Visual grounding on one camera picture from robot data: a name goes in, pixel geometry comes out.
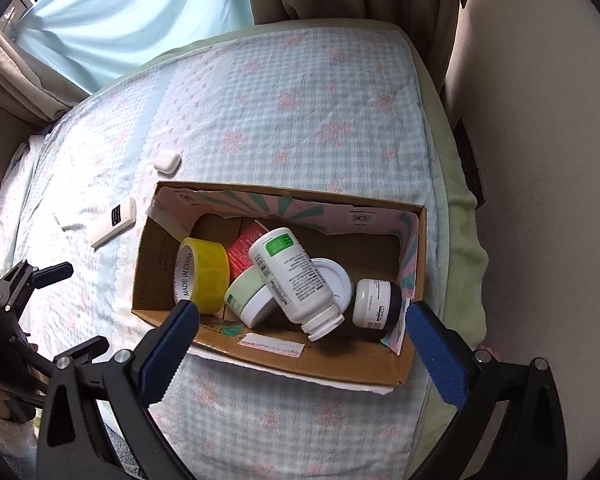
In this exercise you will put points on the light blue cloth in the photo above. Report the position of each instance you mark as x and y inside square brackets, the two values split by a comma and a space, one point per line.
[120, 15]

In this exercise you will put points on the white pill bottle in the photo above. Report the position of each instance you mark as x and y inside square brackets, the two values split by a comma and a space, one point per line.
[292, 280]

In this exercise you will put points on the small red box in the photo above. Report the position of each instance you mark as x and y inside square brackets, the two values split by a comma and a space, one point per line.
[244, 250]

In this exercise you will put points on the black jar with white label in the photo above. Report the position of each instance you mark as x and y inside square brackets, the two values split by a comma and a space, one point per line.
[377, 307]

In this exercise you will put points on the white remote control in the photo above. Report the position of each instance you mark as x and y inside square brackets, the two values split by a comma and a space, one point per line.
[114, 222]

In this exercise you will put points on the yellow tape roll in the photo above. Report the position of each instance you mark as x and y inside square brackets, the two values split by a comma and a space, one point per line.
[207, 270]

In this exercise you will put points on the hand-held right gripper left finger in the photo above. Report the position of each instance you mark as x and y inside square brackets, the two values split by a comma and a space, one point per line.
[167, 355]

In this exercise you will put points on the cardboard box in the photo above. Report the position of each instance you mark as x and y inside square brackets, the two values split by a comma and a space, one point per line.
[330, 360]

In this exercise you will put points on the round white jar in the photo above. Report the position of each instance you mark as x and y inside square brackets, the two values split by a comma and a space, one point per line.
[337, 280]

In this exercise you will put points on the white earbuds case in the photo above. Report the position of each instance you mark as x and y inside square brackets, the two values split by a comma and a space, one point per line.
[167, 161]

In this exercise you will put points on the green mattress cover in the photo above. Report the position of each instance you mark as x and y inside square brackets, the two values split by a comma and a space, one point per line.
[462, 260]

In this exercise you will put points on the white fuzzy cloth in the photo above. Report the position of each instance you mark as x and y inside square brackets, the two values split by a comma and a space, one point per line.
[7, 450]

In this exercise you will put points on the crumpled pale pillow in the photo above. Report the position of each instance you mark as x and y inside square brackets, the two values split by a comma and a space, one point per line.
[27, 147]

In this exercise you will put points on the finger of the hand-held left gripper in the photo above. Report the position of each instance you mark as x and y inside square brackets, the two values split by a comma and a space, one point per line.
[87, 349]
[55, 272]

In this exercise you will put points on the green and white jar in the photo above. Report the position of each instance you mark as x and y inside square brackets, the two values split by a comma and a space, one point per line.
[247, 295]

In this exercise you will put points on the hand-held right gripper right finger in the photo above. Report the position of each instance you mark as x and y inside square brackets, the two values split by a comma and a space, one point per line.
[437, 355]

